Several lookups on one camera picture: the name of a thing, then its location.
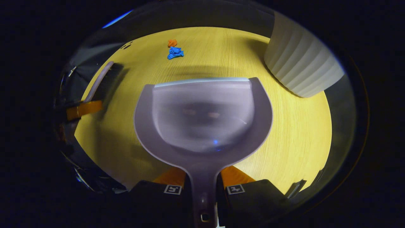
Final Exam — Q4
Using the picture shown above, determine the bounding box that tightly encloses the white ribbed garbage bin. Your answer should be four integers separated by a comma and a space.
264, 11, 345, 98

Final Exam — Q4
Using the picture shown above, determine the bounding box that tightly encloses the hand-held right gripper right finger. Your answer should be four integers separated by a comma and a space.
216, 165, 307, 224

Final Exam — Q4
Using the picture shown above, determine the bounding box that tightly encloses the light pink plastic dustpan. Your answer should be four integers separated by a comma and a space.
134, 77, 273, 228

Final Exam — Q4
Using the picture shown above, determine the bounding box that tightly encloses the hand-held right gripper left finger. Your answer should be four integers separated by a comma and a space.
127, 167, 193, 228

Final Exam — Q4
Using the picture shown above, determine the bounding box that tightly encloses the blue paper ball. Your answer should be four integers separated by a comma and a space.
167, 47, 184, 60

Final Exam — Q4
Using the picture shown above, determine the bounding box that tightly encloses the small light pink broom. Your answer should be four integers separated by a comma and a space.
83, 61, 124, 103

